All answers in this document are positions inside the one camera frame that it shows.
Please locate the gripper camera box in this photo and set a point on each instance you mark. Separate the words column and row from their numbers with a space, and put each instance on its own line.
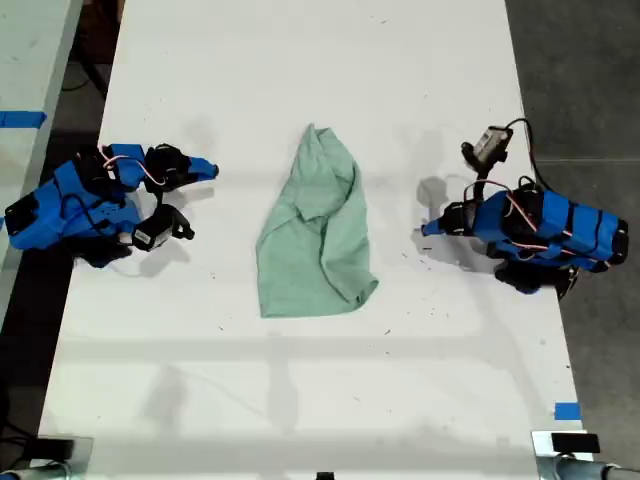
column 492, row 140
column 150, row 236

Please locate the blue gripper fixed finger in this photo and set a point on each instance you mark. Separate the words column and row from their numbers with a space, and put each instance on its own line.
column 204, row 164

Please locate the pale green T-shirt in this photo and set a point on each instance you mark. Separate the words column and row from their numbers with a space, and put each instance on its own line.
column 312, row 250

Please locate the camera black stalk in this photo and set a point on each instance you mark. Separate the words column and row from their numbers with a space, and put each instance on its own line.
column 177, row 222
column 480, row 167

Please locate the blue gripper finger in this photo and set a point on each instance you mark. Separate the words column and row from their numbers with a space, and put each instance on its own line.
column 436, row 227

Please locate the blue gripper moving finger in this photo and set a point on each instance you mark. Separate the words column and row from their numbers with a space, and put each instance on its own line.
column 202, row 175

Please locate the small black box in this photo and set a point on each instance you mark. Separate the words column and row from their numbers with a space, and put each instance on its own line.
column 54, row 448
column 575, row 442

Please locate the long blue tape strip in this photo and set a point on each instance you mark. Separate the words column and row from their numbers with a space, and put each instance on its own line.
column 22, row 119

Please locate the short blue tape piece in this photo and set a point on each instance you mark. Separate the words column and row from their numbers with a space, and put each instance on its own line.
column 568, row 411

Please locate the small black clip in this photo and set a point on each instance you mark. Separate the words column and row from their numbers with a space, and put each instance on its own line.
column 325, row 476

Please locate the white side table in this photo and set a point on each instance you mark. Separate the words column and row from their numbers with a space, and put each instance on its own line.
column 30, row 65

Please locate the metal table clamp bracket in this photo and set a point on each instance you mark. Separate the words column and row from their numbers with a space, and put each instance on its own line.
column 542, row 460
column 80, row 457

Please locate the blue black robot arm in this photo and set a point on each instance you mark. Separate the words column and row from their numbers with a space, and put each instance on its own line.
column 65, row 210
column 565, row 230

